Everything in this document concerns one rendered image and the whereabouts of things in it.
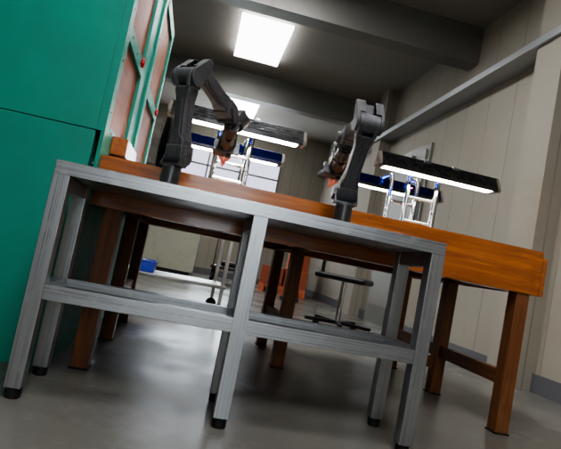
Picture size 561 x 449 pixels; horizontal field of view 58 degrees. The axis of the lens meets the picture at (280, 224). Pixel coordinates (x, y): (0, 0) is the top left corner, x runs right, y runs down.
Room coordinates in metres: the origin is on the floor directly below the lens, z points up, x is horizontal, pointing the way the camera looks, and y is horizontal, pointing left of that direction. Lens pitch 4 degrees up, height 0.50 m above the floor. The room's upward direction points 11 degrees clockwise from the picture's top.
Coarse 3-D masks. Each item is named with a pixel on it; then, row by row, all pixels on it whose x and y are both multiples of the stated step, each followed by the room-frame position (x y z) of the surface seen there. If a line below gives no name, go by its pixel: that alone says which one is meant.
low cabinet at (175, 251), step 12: (156, 228) 7.87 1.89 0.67; (156, 240) 7.88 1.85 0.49; (168, 240) 7.91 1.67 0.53; (180, 240) 7.93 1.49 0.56; (192, 240) 7.96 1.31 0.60; (144, 252) 7.86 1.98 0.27; (156, 252) 7.88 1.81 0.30; (168, 252) 7.91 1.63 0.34; (180, 252) 7.94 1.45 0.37; (192, 252) 7.97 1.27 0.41; (168, 264) 7.92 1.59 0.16; (180, 264) 7.95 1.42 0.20; (192, 264) 7.97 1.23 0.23
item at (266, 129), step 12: (168, 108) 2.12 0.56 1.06; (204, 108) 2.17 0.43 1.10; (204, 120) 2.14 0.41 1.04; (216, 120) 2.15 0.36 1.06; (252, 120) 2.20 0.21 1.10; (252, 132) 2.18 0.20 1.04; (264, 132) 2.18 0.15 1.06; (276, 132) 2.20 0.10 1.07; (288, 132) 2.22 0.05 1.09; (300, 132) 2.24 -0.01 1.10; (300, 144) 2.22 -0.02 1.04
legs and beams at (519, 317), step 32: (128, 224) 2.39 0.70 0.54; (96, 256) 1.82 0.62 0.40; (128, 256) 2.39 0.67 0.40; (128, 288) 2.75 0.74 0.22; (288, 288) 2.52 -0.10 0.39; (448, 288) 2.65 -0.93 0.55; (96, 320) 1.83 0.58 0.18; (128, 320) 3.01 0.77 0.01; (448, 320) 2.66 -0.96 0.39; (512, 320) 2.09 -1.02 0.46; (448, 352) 2.56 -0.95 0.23; (512, 352) 2.09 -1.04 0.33; (512, 384) 2.10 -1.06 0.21
